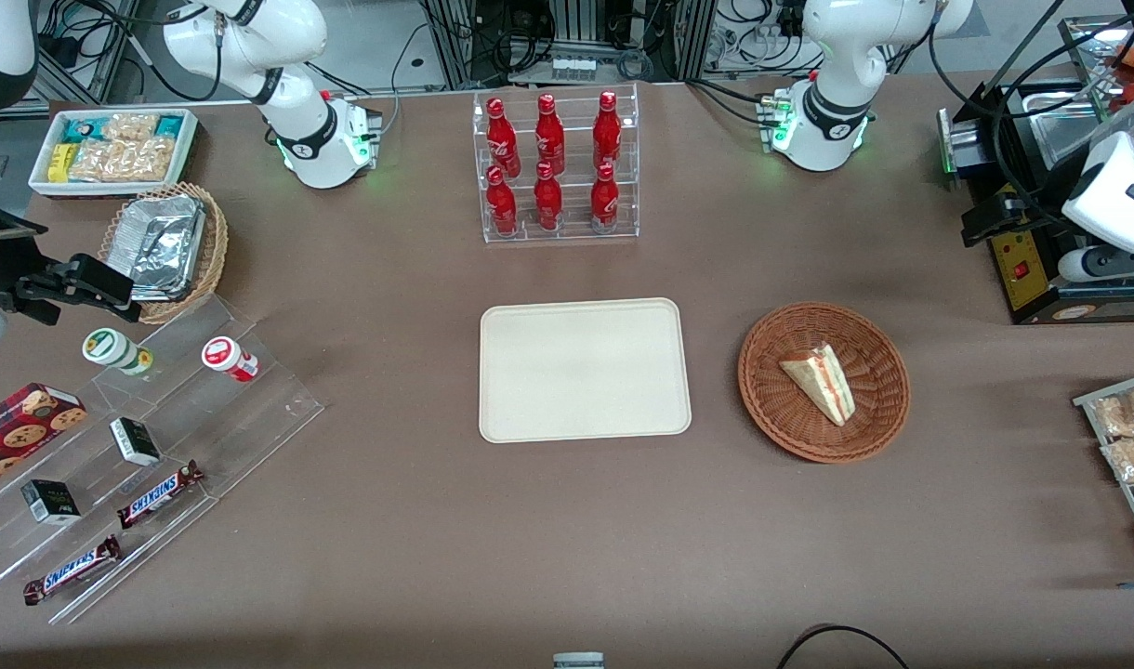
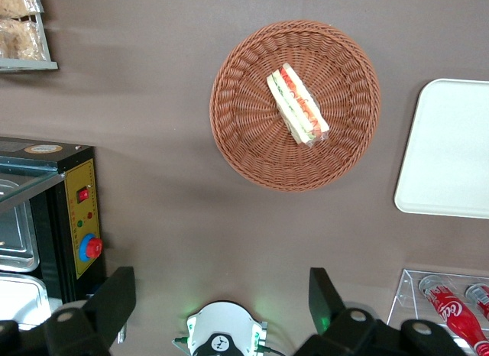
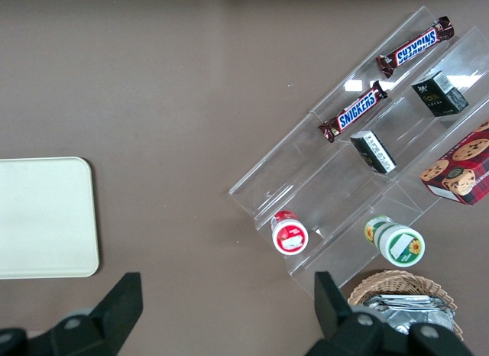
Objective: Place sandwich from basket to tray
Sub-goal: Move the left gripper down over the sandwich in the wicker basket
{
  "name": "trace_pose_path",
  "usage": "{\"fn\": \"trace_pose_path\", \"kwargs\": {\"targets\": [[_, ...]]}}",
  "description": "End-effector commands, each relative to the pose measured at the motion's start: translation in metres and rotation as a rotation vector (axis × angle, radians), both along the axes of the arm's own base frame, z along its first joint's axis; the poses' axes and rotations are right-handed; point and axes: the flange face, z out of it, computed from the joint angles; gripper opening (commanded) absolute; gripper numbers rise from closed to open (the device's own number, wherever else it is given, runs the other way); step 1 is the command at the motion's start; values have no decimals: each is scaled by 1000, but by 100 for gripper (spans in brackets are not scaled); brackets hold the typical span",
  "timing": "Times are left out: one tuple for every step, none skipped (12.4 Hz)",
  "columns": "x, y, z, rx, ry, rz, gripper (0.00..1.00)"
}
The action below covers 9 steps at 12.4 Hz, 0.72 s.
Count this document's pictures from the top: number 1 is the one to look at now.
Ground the black looped cable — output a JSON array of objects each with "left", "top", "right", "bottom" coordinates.
[{"left": 776, "top": 624, "right": 912, "bottom": 669}]

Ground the red lid cup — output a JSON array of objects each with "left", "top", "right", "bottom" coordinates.
[{"left": 202, "top": 336, "right": 259, "bottom": 383}]

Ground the small black box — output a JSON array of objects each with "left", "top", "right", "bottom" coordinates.
[
  {"left": 20, "top": 479, "right": 82, "bottom": 525},
  {"left": 110, "top": 417, "right": 162, "bottom": 466}
]

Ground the clear acrylic stepped display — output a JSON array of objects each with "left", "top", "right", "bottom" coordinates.
[{"left": 0, "top": 295, "right": 324, "bottom": 625}]

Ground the oval light wicker basket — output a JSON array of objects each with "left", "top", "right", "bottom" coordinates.
[{"left": 98, "top": 182, "right": 230, "bottom": 325}]

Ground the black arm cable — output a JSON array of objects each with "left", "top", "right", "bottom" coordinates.
[{"left": 928, "top": 0, "right": 1070, "bottom": 229}]

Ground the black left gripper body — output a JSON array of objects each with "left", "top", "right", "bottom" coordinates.
[{"left": 960, "top": 184, "right": 1042, "bottom": 248}]

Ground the brown Snickers bar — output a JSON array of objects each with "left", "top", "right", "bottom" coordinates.
[
  {"left": 117, "top": 461, "right": 204, "bottom": 530},
  {"left": 23, "top": 535, "right": 122, "bottom": 606}
]

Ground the black countertop appliance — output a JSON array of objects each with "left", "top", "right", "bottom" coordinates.
[{"left": 939, "top": 14, "right": 1134, "bottom": 326}]

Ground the silver foil container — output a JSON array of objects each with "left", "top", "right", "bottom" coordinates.
[{"left": 119, "top": 193, "right": 206, "bottom": 300}]

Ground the triangle sandwich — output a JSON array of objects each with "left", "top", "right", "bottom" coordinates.
[{"left": 778, "top": 343, "right": 855, "bottom": 427}]

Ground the white rectangular snack bin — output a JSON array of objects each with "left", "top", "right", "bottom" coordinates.
[{"left": 28, "top": 108, "right": 201, "bottom": 199}]

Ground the small clear cracker bag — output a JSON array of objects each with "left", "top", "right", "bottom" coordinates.
[{"left": 102, "top": 112, "right": 160, "bottom": 142}]

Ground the large clear cracker bag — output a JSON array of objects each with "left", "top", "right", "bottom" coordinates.
[{"left": 69, "top": 137, "right": 175, "bottom": 183}]

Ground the red cookie box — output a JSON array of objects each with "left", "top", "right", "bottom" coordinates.
[{"left": 0, "top": 383, "right": 88, "bottom": 493}]

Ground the beige plastic tray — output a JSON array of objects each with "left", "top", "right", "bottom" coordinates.
[{"left": 479, "top": 297, "right": 692, "bottom": 444}]

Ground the grey wire rack tray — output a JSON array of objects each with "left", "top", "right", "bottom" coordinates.
[{"left": 1074, "top": 370, "right": 1134, "bottom": 568}]

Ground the red cola bottle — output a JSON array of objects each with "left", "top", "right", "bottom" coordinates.
[
  {"left": 486, "top": 98, "right": 521, "bottom": 177},
  {"left": 534, "top": 162, "right": 564, "bottom": 231},
  {"left": 593, "top": 90, "right": 623, "bottom": 171},
  {"left": 590, "top": 163, "right": 620, "bottom": 233},
  {"left": 485, "top": 166, "right": 519, "bottom": 236},
  {"left": 535, "top": 94, "right": 566, "bottom": 176}
]

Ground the clear acrylic bottle rack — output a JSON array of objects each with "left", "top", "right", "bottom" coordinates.
[{"left": 472, "top": 84, "right": 640, "bottom": 244}]

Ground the round brown wicker basket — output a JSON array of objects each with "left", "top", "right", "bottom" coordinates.
[{"left": 738, "top": 302, "right": 911, "bottom": 464}]

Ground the aluminium frame rack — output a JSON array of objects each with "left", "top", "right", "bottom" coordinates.
[{"left": 418, "top": 0, "right": 721, "bottom": 91}]

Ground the green lid cup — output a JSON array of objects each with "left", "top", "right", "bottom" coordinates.
[{"left": 82, "top": 328, "right": 154, "bottom": 377}]

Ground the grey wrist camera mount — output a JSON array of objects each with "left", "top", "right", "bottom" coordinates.
[{"left": 1058, "top": 243, "right": 1134, "bottom": 284}]

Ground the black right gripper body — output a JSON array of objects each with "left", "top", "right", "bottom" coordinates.
[{"left": 0, "top": 190, "right": 63, "bottom": 326}]

